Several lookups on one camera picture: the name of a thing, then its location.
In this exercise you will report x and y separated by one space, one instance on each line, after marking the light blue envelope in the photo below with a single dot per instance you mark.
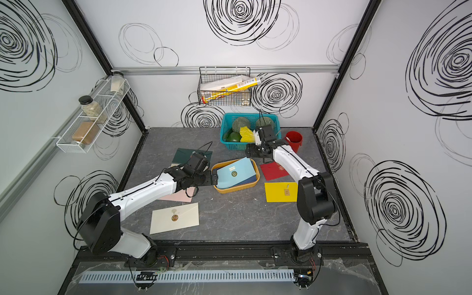
234 173

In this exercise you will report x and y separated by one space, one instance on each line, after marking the left green melon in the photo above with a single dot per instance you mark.
239 123

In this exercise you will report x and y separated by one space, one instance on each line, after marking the yellow envelope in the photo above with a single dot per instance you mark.
281 192

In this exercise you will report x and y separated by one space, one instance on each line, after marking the teal plastic basket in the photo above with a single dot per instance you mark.
228 120

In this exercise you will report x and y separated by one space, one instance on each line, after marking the green melon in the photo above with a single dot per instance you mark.
239 123
265 121

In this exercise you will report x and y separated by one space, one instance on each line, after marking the navy blue envelope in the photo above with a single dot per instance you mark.
248 181

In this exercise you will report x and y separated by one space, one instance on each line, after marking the white wire wall shelf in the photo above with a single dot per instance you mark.
113 123

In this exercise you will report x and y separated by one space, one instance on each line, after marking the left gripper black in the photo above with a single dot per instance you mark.
209 180

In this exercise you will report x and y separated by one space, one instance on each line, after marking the yellow plastic storage box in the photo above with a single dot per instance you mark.
237 188

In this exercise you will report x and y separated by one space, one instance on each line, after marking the clear jar far shelf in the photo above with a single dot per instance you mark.
117 82

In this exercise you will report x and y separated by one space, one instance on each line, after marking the black wire wall basket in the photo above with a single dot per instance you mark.
221 96

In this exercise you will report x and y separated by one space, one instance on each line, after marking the yellow white box in basket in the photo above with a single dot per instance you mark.
247 83

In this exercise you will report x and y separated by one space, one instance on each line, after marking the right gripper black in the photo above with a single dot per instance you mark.
250 150

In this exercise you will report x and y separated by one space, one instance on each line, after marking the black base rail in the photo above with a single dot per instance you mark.
279 253

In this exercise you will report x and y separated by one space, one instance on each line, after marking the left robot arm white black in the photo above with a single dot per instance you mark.
100 223

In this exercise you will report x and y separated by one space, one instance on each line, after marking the dark green envelope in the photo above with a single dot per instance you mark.
183 155

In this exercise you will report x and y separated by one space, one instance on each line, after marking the jar with black lid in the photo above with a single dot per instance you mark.
90 107

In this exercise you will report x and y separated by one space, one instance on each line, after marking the red envelope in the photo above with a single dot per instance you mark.
272 171

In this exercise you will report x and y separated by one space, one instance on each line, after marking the red cup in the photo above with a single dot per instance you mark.
294 139

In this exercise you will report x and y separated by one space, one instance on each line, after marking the green pepper toy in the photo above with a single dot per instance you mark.
233 137

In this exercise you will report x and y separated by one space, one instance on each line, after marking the pink envelope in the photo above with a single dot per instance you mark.
181 196

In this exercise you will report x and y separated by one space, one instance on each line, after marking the white slotted cable duct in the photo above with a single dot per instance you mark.
187 276

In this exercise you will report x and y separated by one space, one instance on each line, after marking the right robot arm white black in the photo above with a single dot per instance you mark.
316 201

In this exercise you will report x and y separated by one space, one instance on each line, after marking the cream white envelope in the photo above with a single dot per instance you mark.
174 218

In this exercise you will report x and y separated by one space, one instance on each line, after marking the yellow cabbage toy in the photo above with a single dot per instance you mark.
247 135

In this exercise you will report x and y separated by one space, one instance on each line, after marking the right green melon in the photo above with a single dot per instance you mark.
265 121

